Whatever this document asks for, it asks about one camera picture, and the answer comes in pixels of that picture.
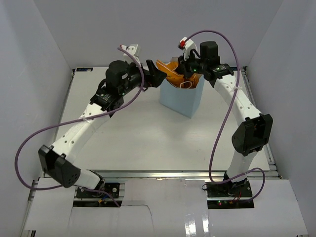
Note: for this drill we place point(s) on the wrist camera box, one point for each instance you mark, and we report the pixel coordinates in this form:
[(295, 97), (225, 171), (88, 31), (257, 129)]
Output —
[(186, 45), (134, 50)]

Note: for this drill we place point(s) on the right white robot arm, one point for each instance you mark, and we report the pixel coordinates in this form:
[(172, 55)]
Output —
[(254, 127)]

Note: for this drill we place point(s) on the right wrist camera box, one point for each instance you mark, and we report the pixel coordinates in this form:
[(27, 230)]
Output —
[(186, 45)]

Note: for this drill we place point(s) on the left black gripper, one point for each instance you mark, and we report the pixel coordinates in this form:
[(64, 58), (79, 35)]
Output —
[(153, 77)]

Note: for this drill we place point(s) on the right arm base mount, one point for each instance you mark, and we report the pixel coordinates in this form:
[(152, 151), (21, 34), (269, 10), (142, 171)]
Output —
[(222, 197)]

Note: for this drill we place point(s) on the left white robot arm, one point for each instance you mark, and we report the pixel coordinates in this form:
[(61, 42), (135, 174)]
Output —
[(57, 160)]

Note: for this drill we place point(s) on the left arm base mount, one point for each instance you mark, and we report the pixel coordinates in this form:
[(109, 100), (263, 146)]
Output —
[(106, 193)]

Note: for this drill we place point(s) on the left corner label sticker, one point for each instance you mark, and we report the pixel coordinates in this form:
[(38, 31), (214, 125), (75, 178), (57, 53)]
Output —
[(84, 69)]

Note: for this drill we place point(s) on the aluminium table frame rail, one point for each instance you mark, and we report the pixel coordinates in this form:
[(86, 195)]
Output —
[(177, 174)]

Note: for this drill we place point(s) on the light blue paper bag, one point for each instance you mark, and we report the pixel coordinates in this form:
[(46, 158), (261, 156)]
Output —
[(184, 101)]

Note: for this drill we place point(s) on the orange chips bag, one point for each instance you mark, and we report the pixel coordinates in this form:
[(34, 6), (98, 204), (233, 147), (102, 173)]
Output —
[(175, 79)]

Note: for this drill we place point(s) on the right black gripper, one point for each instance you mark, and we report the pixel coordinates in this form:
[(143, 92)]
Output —
[(183, 68)]

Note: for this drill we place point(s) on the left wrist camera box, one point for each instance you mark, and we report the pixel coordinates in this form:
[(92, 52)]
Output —
[(134, 50)]

